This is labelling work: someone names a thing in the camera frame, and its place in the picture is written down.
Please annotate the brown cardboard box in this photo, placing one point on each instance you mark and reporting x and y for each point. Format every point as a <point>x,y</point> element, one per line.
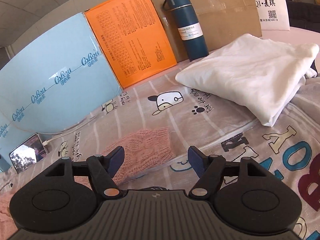
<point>225,22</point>

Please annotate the orange printed box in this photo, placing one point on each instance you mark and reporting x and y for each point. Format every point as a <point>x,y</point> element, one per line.
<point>130,42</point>

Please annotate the folded white garment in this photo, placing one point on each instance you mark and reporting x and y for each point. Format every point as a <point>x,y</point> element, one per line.
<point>250,75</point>

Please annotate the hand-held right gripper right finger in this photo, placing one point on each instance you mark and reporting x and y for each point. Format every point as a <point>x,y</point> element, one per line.
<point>195,162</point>

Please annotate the cartoon printed striped bedsheet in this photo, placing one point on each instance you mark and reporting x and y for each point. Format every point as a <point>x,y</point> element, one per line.
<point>140,110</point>

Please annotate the dark blue vacuum bottle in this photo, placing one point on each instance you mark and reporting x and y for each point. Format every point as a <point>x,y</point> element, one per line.
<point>192,47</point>

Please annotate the large light blue carton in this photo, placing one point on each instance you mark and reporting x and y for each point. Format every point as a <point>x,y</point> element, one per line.
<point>62,62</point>

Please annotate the pink knitted sweater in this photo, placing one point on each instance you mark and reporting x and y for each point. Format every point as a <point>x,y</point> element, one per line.
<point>145,147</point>

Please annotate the smartphone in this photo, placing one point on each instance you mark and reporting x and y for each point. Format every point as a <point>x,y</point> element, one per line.
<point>25,155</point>

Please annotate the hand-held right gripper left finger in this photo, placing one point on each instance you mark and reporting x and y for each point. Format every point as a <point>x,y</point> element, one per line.
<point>117,160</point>

